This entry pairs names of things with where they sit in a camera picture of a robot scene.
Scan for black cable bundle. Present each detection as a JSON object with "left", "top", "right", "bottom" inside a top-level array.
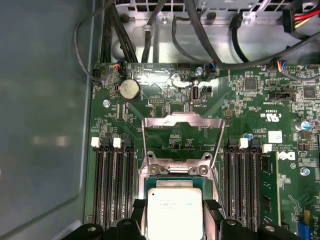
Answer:
[{"left": 101, "top": 3, "right": 139, "bottom": 64}]

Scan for black-clip RAM slot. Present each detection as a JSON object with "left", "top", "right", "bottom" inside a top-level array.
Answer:
[
  {"left": 100, "top": 136, "right": 115, "bottom": 230},
  {"left": 223, "top": 138, "right": 238, "bottom": 222},
  {"left": 121, "top": 136, "right": 137, "bottom": 221},
  {"left": 246, "top": 138, "right": 261, "bottom": 232}
]

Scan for thick black cable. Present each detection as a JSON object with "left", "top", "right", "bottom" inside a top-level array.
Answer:
[{"left": 185, "top": 0, "right": 320, "bottom": 71}]

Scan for CPU socket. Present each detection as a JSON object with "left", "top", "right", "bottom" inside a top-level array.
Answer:
[{"left": 137, "top": 149, "right": 216, "bottom": 240}]

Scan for thin black cable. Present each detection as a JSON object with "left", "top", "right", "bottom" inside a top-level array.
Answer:
[{"left": 171, "top": 14, "right": 201, "bottom": 63}]

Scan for silver internal USB port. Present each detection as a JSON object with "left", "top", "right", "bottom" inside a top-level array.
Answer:
[{"left": 190, "top": 84, "right": 201, "bottom": 104}]

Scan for thin looped grey cable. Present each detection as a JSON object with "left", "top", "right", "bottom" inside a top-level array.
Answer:
[{"left": 73, "top": 0, "right": 118, "bottom": 87}]

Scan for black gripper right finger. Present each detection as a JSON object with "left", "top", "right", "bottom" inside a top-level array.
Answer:
[{"left": 202, "top": 198, "right": 301, "bottom": 240}]

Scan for silver coin cell battery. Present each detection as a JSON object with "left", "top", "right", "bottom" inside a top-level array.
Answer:
[{"left": 118, "top": 78, "right": 141, "bottom": 102}]

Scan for black open PC case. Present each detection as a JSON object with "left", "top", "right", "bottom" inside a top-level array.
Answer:
[{"left": 0, "top": 0, "right": 320, "bottom": 240}]

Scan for green motherboard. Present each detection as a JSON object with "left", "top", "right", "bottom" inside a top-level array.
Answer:
[{"left": 84, "top": 61, "right": 320, "bottom": 240}]

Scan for metal socket locking lever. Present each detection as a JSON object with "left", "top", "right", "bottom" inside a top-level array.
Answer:
[{"left": 210, "top": 166, "right": 228, "bottom": 220}]

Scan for metal socket cover frame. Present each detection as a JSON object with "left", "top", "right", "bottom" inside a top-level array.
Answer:
[{"left": 141, "top": 112, "right": 226, "bottom": 176}]

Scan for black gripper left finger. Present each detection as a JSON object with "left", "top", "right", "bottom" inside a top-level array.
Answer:
[{"left": 77, "top": 198, "right": 147, "bottom": 240}]

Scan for silver CPU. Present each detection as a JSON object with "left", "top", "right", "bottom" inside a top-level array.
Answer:
[{"left": 144, "top": 176, "right": 208, "bottom": 240}]

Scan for black plug coloured wires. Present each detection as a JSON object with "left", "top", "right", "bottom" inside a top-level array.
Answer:
[{"left": 281, "top": 1, "right": 320, "bottom": 35}]

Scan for grey cable with tie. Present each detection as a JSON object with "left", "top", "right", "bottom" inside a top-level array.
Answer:
[{"left": 140, "top": 0, "right": 168, "bottom": 64}]

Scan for small coloured wire plug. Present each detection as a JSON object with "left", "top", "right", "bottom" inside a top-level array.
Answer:
[
  {"left": 273, "top": 59, "right": 288, "bottom": 74},
  {"left": 113, "top": 60, "right": 126, "bottom": 74},
  {"left": 207, "top": 60, "right": 218, "bottom": 74}
]

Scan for black SATA cable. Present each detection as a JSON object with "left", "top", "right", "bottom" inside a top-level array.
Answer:
[{"left": 229, "top": 10, "right": 251, "bottom": 63}]

